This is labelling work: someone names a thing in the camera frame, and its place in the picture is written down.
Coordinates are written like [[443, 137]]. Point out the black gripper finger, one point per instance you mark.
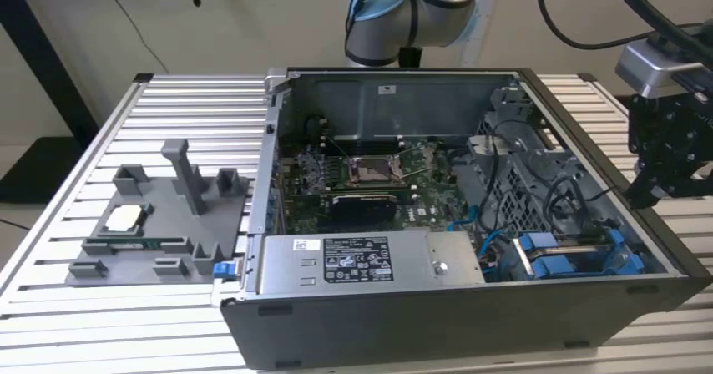
[[695, 184], [651, 186]]

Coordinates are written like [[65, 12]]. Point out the hard disk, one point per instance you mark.
[[542, 261]]

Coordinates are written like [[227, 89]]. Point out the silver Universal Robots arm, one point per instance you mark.
[[378, 36]]

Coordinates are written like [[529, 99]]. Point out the grey metal disk bay cage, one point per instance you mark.
[[523, 207]]

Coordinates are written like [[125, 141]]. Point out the green motherboard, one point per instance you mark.
[[428, 182]]

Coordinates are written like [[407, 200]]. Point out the silver power supply with label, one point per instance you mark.
[[411, 261]]

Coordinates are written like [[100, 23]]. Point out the CPU socket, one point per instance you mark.
[[370, 169]]

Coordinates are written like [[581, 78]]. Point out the black graphics card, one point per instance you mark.
[[362, 211]]

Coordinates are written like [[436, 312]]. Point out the thin metal locking lever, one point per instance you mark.
[[339, 148]]

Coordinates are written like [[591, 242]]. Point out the black open PC case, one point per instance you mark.
[[390, 328]]

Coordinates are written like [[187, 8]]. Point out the blue case latch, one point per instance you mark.
[[223, 270]]

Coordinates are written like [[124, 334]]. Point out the grey parts rack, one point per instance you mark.
[[167, 207]]

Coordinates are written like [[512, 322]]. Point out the green RAM stick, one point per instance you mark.
[[149, 244]]

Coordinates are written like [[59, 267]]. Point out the silver CPU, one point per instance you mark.
[[125, 217]]

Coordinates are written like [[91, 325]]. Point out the black desk leg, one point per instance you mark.
[[38, 48]]

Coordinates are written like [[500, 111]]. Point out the silver camera box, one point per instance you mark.
[[646, 67]]

